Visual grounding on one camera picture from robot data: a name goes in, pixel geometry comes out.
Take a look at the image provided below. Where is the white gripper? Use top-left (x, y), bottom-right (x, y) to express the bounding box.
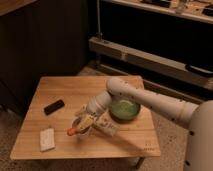
top-left (72, 105), bottom-right (99, 131)

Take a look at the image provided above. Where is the red orange pepper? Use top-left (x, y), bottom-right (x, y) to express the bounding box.
top-left (67, 127), bottom-right (78, 136)

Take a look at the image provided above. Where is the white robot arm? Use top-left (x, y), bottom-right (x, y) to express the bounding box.
top-left (73, 77), bottom-right (213, 171)

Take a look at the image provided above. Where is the black rectangular block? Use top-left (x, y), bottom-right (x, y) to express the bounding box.
top-left (44, 100), bottom-right (65, 115)

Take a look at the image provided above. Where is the green bowl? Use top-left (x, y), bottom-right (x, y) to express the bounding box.
top-left (109, 99), bottom-right (141, 121)

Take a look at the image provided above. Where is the wooden table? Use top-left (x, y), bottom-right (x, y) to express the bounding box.
top-left (9, 75), bottom-right (162, 168)

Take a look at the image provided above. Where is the dark wooden cabinet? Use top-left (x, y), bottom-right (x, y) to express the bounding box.
top-left (0, 0), bottom-right (88, 116)

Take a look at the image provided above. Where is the metal shelf rack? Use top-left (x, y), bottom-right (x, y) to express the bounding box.
top-left (88, 0), bottom-right (213, 99)

